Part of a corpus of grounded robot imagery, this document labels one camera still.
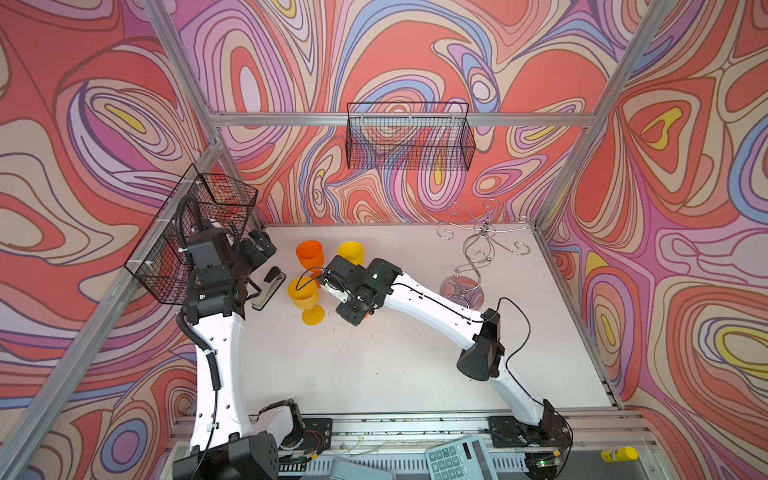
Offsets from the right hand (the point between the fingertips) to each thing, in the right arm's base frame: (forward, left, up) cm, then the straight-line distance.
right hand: (358, 313), depth 79 cm
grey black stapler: (+18, +30, -10) cm, 36 cm away
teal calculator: (-32, -25, -13) cm, 43 cm away
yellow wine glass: (+23, +3, -1) cm, 23 cm away
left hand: (+10, +23, +19) cm, 32 cm away
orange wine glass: (+20, +15, +1) cm, 25 cm away
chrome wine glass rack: (+18, -36, -16) cm, 43 cm away
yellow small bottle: (-32, -59, -7) cm, 67 cm away
